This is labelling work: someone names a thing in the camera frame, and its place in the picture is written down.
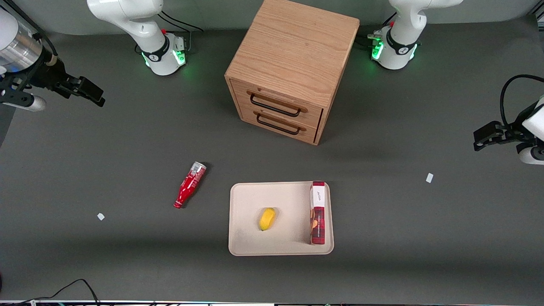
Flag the black cable at table edge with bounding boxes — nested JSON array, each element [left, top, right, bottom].
[[0, 279, 101, 306]]

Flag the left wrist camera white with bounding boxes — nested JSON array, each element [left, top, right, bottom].
[[517, 143, 544, 165]]

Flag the black cables at right arm base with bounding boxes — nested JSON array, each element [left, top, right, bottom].
[[135, 11, 204, 56]]

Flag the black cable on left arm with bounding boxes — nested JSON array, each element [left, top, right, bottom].
[[500, 74, 544, 128]]

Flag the red and white snack box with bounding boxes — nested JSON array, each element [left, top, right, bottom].
[[310, 181, 326, 245]]

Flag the beige plastic tray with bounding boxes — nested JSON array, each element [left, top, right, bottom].
[[228, 181, 334, 256]]

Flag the short black drawer handle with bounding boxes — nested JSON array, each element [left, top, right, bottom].
[[256, 113, 301, 136]]

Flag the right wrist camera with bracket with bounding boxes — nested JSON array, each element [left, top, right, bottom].
[[0, 75, 46, 112]]

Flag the black cables at arm base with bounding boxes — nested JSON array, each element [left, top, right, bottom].
[[135, 11, 204, 56], [356, 13, 398, 48]]

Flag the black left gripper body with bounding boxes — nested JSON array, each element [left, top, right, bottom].
[[503, 111, 533, 143]]

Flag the yellow lemon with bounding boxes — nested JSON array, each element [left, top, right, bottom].
[[259, 207, 277, 231]]

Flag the long black drawer handle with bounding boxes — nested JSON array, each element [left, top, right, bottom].
[[249, 93, 303, 118]]

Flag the red coke bottle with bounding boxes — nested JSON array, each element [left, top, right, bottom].
[[173, 161, 207, 209]]

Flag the wooden drawer with long handle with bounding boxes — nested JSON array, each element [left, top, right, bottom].
[[231, 79, 324, 128]]

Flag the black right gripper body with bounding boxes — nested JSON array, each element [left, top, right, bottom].
[[31, 57, 81, 97]]

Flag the wooden two-drawer cabinet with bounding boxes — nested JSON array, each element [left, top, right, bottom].
[[225, 0, 360, 146]]

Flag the black cables at left arm base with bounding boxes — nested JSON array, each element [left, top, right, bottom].
[[356, 13, 398, 48]]

